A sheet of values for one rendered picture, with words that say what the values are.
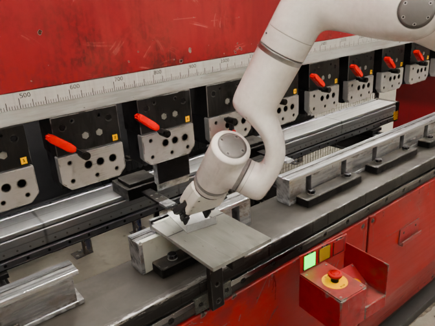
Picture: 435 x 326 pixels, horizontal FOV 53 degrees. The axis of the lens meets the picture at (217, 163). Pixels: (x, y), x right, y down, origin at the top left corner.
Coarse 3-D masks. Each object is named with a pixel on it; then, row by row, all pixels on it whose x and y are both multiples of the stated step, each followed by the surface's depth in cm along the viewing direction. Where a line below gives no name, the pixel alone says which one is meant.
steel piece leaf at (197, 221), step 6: (192, 216) 117; (198, 216) 117; (180, 222) 114; (192, 222) 114; (198, 222) 110; (204, 222) 111; (210, 222) 112; (216, 222) 113; (186, 228) 109; (192, 228) 109; (198, 228) 110
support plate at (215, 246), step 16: (160, 224) 114; (176, 224) 114; (224, 224) 112; (240, 224) 112; (176, 240) 106; (192, 240) 106; (208, 240) 106; (224, 240) 105; (240, 240) 105; (256, 240) 104; (192, 256) 101; (208, 256) 99; (224, 256) 99; (240, 256) 99
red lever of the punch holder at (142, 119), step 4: (136, 116) 97; (140, 116) 97; (144, 116) 98; (140, 120) 97; (144, 120) 98; (148, 120) 98; (144, 124) 98; (148, 124) 99; (152, 124) 99; (156, 124) 100; (152, 128) 100; (156, 128) 100; (160, 128) 101; (160, 132) 102; (164, 132) 102; (168, 132) 102; (164, 136) 102; (168, 136) 102
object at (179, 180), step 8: (168, 160) 113; (176, 160) 115; (184, 160) 117; (160, 168) 112; (168, 168) 114; (176, 168) 116; (184, 168) 117; (160, 176) 113; (168, 176) 115; (176, 176) 116; (184, 176) 119; (160, 184) 115; (168, 184) 116; (176, 184) 118
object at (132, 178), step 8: (128, 176) 138; (136, 176) 137; (144, 176) 137; (152, 176) 137; (112, 184) 139; (120, 184) 135; (128, 184) 132; (136, 184) 133; (144, 184) 134; (152, 184) 135; (120, 192) 135; (128, 192) 131; (136, 192) 132; (144, 192) 133; (152, 192) 132; (128, 200) 132; (152, 200) 128; (160, 200) 127; (168, 200) 127; (168, 208) 123
